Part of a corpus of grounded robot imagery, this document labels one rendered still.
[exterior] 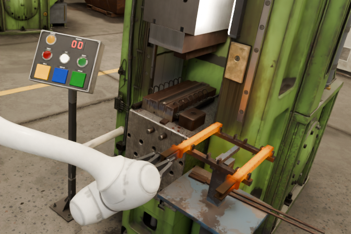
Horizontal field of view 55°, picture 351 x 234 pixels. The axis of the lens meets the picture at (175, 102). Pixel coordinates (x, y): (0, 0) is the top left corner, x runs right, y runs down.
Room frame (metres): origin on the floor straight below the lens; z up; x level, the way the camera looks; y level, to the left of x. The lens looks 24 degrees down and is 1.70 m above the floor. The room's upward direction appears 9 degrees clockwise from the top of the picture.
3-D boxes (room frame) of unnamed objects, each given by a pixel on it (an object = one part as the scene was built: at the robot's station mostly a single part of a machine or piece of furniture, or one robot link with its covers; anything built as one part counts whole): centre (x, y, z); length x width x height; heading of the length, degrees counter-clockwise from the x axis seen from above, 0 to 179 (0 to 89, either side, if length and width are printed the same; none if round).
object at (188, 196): (1.15, -0.23, 0.75); 0.40 x 0.30 x 0.02; 56
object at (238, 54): (1.48, -0.25, 1.27); 0.09 x 0.02 x 0.17; 57
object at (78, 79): (1.64, 0.52, 1.01); 0.07 x 0.05 x 0.07; 82
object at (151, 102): (1.72, -0.03, 0.96); 0.42 x 0.20 x 0.09; 147
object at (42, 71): (1.67, 0.72, 1.01); 0.07 x 0.05 x 0.07; 82
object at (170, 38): (1.72, -0.03, 1.32); 0.42 x 0.20 x 0.10; 147
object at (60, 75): (1.65, 0.62, 1.01); 0.07 x 0.05 x 0.07; 82
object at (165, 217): (1.70, -0.08, 0.23); 0.55 x 0.37 x 0.47; 147
